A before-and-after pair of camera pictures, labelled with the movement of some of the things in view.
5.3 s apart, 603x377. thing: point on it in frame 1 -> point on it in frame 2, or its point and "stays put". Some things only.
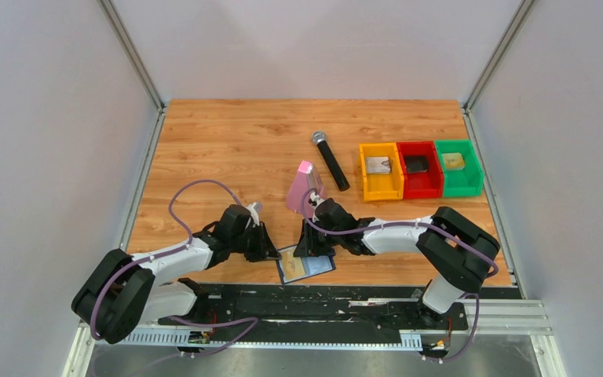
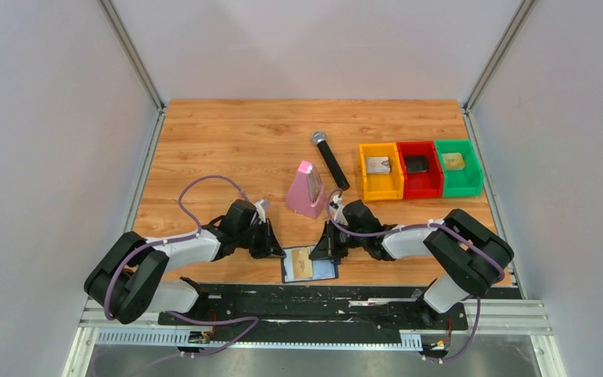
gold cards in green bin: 453,161 stays put
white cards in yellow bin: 378,165 stays put
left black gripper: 266,249 stays put
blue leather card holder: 312,265 -> 287,269
